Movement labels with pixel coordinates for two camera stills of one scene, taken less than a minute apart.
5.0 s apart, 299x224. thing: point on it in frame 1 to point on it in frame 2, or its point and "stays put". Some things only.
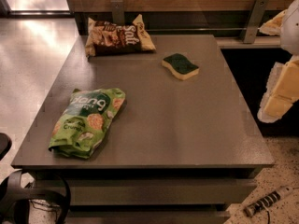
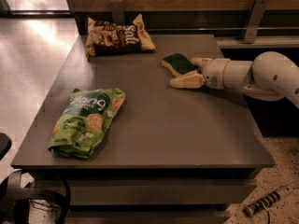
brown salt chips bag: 108,38 stays put
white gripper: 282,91 to 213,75
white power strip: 265,202 stays put
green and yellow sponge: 183,68 stays put
